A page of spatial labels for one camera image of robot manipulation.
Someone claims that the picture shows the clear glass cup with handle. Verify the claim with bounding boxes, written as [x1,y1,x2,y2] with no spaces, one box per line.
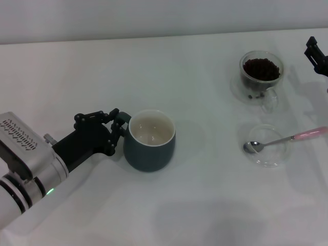
[239,50,284,115]

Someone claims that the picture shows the small clear glass dish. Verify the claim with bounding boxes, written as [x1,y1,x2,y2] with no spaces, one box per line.
[238,124,293,169]

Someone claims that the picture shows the pink handled metal spoon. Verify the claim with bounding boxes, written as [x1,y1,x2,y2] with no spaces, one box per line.
[242,127,325,154]

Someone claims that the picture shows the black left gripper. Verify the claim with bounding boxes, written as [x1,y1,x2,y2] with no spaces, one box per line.
[52,108,126,172]

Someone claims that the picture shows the silver vented wrist camera box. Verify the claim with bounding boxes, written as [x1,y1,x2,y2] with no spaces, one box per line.
[0,112,55,181]

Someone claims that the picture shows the clear glass saucer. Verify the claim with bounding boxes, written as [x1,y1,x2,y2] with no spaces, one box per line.
[230,73,286,105]

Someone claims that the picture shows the dark green ceramic mug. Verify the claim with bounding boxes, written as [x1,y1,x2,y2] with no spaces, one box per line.
[114,109,177,173]

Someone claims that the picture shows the pile of coffee beans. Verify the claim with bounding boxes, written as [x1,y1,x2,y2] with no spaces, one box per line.
[242,58,280,81]

